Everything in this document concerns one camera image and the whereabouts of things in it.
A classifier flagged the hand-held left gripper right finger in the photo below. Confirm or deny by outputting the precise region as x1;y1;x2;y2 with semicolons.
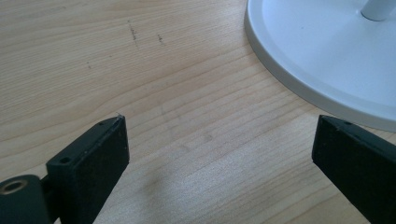
311;114;396;224

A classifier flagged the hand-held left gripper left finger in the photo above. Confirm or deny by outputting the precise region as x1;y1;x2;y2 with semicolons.
46;115;131;224

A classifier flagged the white round lamp base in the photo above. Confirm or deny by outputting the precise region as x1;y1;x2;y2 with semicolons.
244;0;396;133

